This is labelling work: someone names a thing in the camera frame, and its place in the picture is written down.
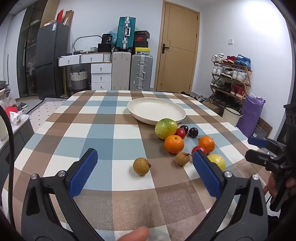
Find wooden shoe rack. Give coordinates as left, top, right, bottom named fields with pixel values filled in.
left=210, top=61, right=253, bottom=109

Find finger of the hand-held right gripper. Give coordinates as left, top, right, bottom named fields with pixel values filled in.
left=245, top=149, right=284, bottom=168
left=247, top=136, right=287, bottom=151

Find dark grey refrigerator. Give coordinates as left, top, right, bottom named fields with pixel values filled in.
left=35, top=22, right=70, bottom=100

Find cream round plate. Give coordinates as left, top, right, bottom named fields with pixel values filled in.
left=127, top=98, right=187, bottom=126

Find person's left hand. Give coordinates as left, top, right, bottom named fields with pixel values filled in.
left=113, top=226, right=149, bottom=241

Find teal suitcase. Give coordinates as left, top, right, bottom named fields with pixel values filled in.
left=116, top=17, right=136, bottom=52

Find grey low cabinet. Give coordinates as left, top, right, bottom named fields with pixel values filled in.
left=0, top=113, right=35, bottom=163

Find black cable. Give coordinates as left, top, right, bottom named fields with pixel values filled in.
left=0, top=105, right=17, bottom=230

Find brown longan with stem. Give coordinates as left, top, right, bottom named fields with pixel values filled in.
left=175, top=152, right=190, bottom=166

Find white desk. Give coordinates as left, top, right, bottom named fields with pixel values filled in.
left=58, top=53, right=112, bottom=67

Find person's right hand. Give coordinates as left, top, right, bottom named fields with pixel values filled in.
left=264, top=173, right=281, bottom=203

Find beige suitcase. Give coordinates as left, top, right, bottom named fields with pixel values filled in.
left=111, top=51, right=132, bottom=91

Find black storage bag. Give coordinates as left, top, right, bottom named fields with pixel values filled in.
left=97, top=43, right=114, bottom=53

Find wooden door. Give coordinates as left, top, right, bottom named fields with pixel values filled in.
left=154, top=0, right=200, bottom=93

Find orange mandarin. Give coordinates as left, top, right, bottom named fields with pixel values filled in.
left=198, top=136, right=215, bottom=154
left=164, top=135, right=185, bottom=154

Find white drawer cabinet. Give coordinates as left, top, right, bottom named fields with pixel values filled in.
left=91, top=63, right=112, bottom=91

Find white bucket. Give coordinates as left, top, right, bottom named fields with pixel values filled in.
left=222, top=107, right=243, bottom=127

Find scattered shoes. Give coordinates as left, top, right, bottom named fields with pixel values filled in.
left=180, top=91, right=210, bottom=103

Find blue plastic bag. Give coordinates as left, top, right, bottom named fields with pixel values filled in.
left=108, top=30, right=119, bottom=45

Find checked tablecloth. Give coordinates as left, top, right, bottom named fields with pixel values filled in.
left=0, top=90, right=271, bottom=241

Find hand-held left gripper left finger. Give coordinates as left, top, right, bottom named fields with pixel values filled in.
left=23, top=148, right=104, bottom=241

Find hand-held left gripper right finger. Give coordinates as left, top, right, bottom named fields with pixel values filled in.
left=192, top=149, right=270, bottom=241

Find cardboard boxes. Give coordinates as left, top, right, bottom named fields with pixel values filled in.
left=40, top=0, right=74, bottom=28

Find dotted grey rug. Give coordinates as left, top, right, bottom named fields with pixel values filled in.
left=25, top=97, right=70, bottom=133

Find silver suitcase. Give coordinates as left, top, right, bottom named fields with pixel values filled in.
left=130, top=54, right=153, bottom=91

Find red cloth item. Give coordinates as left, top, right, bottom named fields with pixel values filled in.
left=5, top=105, right=23, bottom=118

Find curved metal tube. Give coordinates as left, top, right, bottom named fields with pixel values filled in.
left=73, top=35, right=102, bottom=52

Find brown doormat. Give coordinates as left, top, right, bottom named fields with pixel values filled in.
left=253, top=117, right=273, bottom=138

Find rows of sneakers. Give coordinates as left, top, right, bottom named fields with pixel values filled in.
left=210, top=53, right=252, bottom=98

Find wicker basket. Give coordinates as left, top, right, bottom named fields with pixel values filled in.
left=70, top=70, right=89, bottom=90

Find glass door cabinet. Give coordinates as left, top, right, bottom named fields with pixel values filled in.
left=17, top=5, right=44, bottom=98

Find purple bag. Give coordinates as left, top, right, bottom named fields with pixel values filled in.
left=236, top=93, right=265, bottom=138

